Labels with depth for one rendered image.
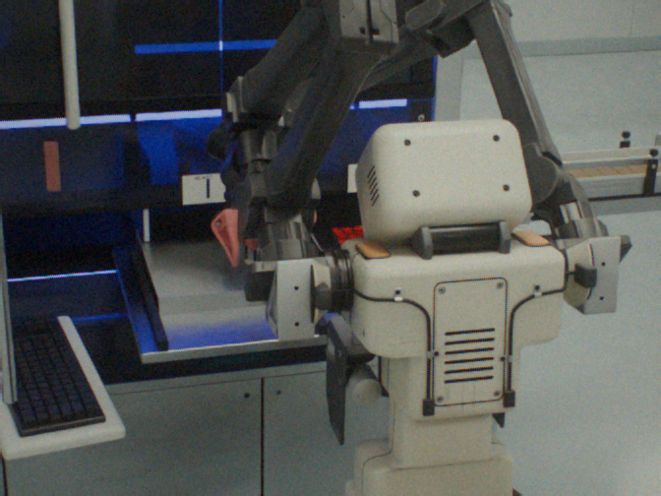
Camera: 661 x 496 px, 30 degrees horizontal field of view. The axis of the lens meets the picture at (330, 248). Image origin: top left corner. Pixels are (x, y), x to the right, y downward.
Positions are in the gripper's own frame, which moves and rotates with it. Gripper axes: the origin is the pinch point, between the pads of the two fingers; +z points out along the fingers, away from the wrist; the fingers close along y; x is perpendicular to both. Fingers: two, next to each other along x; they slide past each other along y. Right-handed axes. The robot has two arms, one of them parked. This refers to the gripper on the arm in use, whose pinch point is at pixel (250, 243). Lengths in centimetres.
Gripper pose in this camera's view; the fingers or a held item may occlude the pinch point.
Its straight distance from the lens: 230.9
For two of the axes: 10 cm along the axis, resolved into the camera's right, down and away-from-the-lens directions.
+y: -5.1, -3.7, 7.7
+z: -0.4, 9.1, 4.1
